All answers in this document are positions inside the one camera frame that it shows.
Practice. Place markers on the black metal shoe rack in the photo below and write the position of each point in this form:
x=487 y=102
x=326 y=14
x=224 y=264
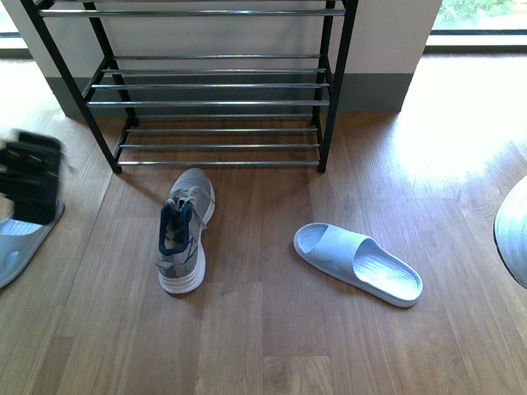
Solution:
x=202 y=83

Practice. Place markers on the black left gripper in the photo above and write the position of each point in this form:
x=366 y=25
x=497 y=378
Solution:
x=30 y=177

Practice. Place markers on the grey sneaker white sole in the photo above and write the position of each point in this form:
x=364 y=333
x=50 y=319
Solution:
x=185 y=215

